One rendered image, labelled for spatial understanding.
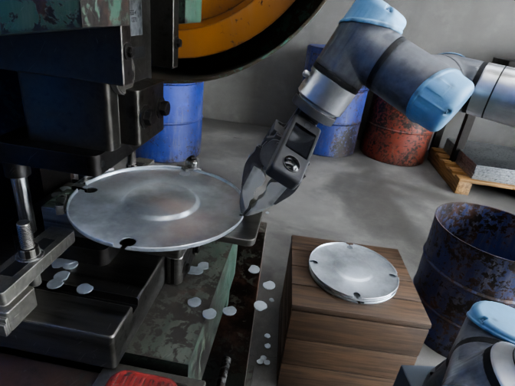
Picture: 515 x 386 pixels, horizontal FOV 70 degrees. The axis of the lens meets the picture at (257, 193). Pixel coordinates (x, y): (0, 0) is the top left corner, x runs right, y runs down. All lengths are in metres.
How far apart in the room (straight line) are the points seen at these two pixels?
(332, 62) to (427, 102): 0.13
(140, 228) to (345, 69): 0.37
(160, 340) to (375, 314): 0.72
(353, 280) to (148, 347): 0.78
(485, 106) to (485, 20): 3.50
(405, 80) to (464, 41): 3.57
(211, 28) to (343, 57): 0.44
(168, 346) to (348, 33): 0.49
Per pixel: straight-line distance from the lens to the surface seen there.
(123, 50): 0.49
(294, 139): 0.51
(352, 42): 0.53
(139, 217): 0.61
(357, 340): 1.22
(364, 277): 1.25
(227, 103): 4.02
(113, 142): 0.57
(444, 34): 4.01
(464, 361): 0.69
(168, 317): 0.63
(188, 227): 0.58
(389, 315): 1.18
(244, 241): 0.57
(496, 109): 0.62
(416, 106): 0.50
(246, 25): 0.88
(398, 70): 0.51
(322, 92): 0.53
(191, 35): 0.91
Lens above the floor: 1.09
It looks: 26 degrees down
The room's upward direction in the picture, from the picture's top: 7 degrees clockwise
